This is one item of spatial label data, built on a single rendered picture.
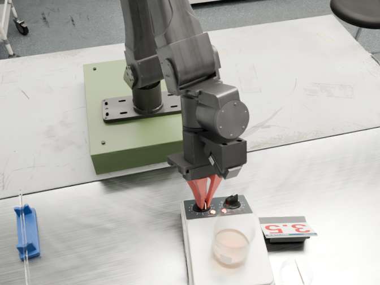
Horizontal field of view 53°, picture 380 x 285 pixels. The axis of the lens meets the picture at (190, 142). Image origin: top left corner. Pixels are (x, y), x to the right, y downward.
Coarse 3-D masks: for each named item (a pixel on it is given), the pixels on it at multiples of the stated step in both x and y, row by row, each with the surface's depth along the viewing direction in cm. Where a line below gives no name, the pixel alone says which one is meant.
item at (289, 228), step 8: (272, 224) 71; (280, 224) 71; (288, 224) 71; (296, 224) 71; (304, 224) 70; (272, 232) 67; (280, 232) 67; (288, 232) 67; (296, 232) 67; (304, 232) 67; (312, 232) 67
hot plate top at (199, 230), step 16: (192, 224) 62; (208, 224) 62; (192, 240) 60; (208, 240) 60; (256, 240) 60; (192, 256) 58; (208, 256) 58; (256, 256) 58; (192, 272) 57; (208, 272) 57; (224, 272) 57; (240, 272) 57; (256, 272) 57; (272, 272) 57
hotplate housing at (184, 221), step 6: (246, 198) 71; (180, 204) 71; (180, 210) 71; (252, 210) 67; (186, 222) 65; (186, 228) 64; (186, 234) 63; (186, 240) 63; (186, 246) 62; (186, 252) 61; (186, 258) 63; (192, 276) 58; (192, 282) 58
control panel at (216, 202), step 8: (184, 200) 72; (192, 200) 72; (216, 200) 71; (224, 200) 71; (240, 200) 71; (184, 208) 69; (192, 208) 69; (216, 208) 68; (240, 208) 68; (248, 208) 68; (192, 216) 66; (200, 216) 66; (208, 216) 66
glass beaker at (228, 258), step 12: (216, 216) 54; (228, 216) 56; (240, 216) 56; (216, 228) 57; (240, 228) 58; (252, 228) 54; (216, 240) 52; (252, 240) 51; (216, 252) 55; (228, 252) 52; (240, 252) 52; (216, 264) 57; (228, 264) 55; (240, 264) 56
